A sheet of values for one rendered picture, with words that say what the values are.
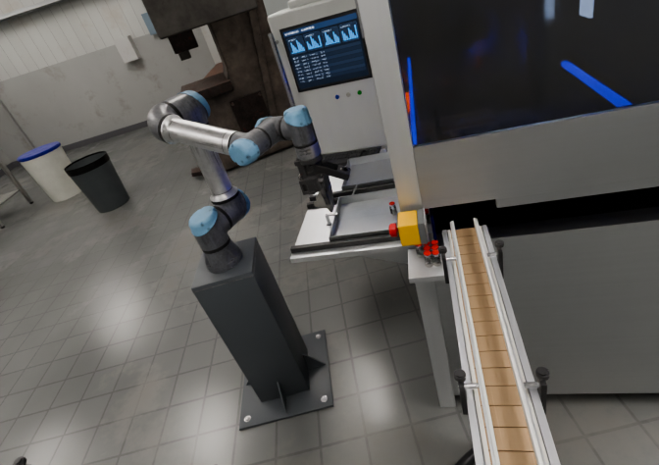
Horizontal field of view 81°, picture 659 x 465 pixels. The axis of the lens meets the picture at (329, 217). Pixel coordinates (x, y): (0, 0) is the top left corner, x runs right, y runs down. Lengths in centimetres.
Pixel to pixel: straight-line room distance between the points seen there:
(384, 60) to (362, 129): 116
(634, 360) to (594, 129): 91
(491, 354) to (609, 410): 112
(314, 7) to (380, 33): 107
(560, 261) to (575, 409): 77
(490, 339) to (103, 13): 872
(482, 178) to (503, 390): 54
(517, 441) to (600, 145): 71
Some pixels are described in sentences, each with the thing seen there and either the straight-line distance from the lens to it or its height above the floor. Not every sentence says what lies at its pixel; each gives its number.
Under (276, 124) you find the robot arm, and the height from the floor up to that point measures 131.
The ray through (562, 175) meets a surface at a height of 106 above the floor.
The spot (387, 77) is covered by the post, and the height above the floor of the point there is 140.
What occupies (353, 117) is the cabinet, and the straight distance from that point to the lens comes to 210.
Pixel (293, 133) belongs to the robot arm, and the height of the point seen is 128.
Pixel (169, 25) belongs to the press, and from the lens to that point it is 423.
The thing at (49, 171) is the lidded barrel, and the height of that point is 45.
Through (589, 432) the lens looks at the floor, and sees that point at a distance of 190.
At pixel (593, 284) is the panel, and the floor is 66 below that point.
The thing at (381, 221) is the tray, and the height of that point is 88.
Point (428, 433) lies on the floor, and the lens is 185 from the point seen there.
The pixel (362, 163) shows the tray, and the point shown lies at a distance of 181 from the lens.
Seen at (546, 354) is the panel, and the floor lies 33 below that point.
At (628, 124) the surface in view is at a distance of 116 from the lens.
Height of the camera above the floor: 164
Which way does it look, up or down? 31 degrees down
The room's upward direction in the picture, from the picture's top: 18 degrees counter-clockwise
